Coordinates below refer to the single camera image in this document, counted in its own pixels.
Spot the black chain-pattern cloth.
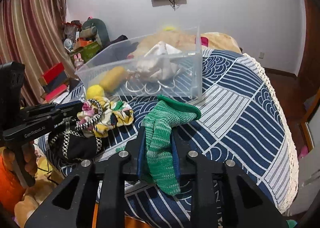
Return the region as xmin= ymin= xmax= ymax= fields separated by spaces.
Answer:
xmin=48 ymin=98 xmax=103 ymax=162

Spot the yellow fuzzy ball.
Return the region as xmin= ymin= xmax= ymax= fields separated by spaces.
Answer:
xmin=86 ymin=85 xmax=105 ymax=99

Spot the green knitted sock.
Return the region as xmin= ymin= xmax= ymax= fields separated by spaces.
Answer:
xmin=140 ymin=95 xmax=201 ymax=196

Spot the yellow floral scrunchie cloth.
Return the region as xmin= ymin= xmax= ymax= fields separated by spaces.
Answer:
xmin=75 ymin=96 xmax=134 ymax=138

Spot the yellow sponge block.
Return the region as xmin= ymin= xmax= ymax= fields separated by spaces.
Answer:
xmin=99 ymin=66 xmax=128 ymax=93

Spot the white cloth pouch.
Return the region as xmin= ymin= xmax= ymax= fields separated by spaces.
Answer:
xmin=136 ymin=42 xmax=182 ymax=82

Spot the person's left hand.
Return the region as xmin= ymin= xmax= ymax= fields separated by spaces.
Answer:
xmin=2 ymin=141 xmax=38 ymax=177

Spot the pink red flat box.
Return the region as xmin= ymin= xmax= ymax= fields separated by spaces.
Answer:
xmin=45 ymin=84 xmax=68 ymax=103

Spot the dark blue box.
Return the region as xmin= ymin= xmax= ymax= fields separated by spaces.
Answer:
xmin=42 ymin=71 xmax=69 ymax=93

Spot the pink rabbit plush toy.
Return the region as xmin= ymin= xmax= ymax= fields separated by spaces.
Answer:
xmin=73 ymin=53 xmax=84 ymax=70

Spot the green storage box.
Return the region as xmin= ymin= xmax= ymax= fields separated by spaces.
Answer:
xmin=69 ymin=42 xmax=102 ymax=63

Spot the red gold striped curtain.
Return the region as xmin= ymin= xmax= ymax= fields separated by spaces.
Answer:
xmin=1 ymin=0 xmax=74 ymax=105

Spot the grey green plush toy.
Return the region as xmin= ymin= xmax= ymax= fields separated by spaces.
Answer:
xmin=79 ymin=18 xmax=110 ymax=49

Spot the dark purple blanket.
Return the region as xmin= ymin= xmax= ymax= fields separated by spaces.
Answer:
xmin=106 ymin=35 xmax=131 ymax=49

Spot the wooden door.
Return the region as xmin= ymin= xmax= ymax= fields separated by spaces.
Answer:
xmin=297 ymin=0 xmax=319 ymax=104

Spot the clear plastic storage box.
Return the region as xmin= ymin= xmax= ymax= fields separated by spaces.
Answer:
xmin=75 ymin=27 xmax=202 ymax=100

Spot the yellow green chair back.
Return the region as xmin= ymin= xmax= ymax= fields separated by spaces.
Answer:
xmin=162 ymin=26 xmax=177 ymax=31

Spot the beige patchwork blanket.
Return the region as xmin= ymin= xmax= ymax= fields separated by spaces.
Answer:
xmin=127 ymin=30 xmax=242 ymax=59

